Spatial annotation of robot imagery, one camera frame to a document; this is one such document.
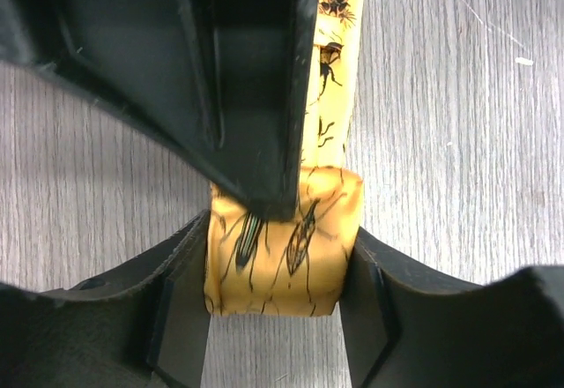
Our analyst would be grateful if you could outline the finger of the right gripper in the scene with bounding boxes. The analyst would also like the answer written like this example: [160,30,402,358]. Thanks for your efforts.
[178,0,317,220]
[1,0,264,213]

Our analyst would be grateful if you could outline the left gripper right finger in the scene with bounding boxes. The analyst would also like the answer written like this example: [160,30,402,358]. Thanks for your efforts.
[339,230,563,387]

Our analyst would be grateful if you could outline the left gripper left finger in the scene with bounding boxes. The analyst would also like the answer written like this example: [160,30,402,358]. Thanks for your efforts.
[1,212,210,387]

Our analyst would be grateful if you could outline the yellow beetle print tie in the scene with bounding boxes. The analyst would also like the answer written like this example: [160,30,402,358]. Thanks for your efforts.
[204,0,364,317]

